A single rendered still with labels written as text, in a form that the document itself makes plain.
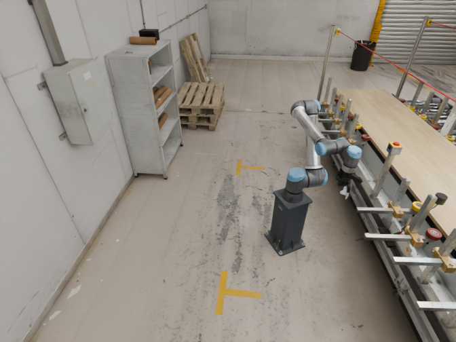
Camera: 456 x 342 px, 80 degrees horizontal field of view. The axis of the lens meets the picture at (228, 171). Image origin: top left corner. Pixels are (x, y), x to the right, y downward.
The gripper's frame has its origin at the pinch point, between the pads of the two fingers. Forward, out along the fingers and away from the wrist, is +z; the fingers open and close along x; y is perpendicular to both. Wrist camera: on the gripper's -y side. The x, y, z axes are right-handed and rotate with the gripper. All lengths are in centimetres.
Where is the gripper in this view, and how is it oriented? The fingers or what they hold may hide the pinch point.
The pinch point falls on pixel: (344, 192)
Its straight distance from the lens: 214.0
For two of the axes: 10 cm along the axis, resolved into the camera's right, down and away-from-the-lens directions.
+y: -9.9, -0.7, 0.9
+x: -1.2, 5.9, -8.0
